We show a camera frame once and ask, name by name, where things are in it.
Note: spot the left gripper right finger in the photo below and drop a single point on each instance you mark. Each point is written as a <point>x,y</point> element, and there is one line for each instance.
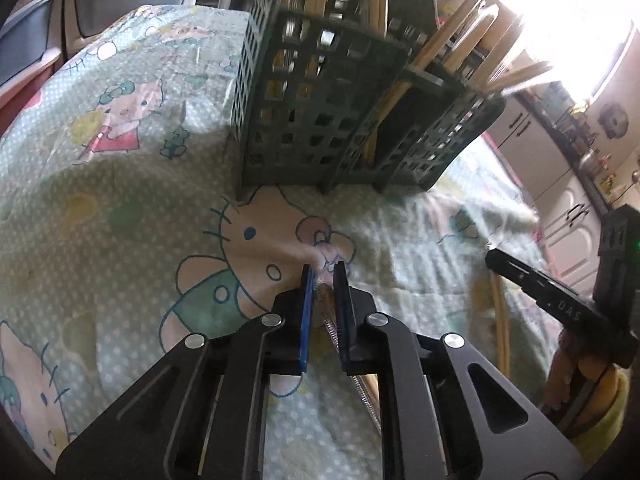
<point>447,412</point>

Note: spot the kitchen window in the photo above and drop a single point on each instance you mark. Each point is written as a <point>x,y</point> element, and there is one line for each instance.
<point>584,40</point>

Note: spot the wrapped chopsticks on table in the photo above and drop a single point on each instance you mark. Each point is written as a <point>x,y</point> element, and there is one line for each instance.
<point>366,385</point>

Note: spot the left plastic drawer tower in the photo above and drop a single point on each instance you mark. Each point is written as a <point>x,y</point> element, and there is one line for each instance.
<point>31,48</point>

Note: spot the Hello Kitty tablecloth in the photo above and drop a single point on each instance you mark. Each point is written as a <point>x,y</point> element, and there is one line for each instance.
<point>121,233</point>

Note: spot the green plastic utensil basket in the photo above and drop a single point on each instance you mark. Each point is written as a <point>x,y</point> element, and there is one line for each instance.
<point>322,99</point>

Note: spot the right hand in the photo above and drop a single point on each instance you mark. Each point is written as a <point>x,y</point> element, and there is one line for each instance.
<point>571,356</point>

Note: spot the white kitchen cabinets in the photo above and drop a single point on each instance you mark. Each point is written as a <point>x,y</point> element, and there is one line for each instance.
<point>569,219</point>

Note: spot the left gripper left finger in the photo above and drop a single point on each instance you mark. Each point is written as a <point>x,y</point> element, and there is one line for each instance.
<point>200,411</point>

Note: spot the green sleeve forearm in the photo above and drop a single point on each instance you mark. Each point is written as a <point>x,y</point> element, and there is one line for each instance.
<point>602,419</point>

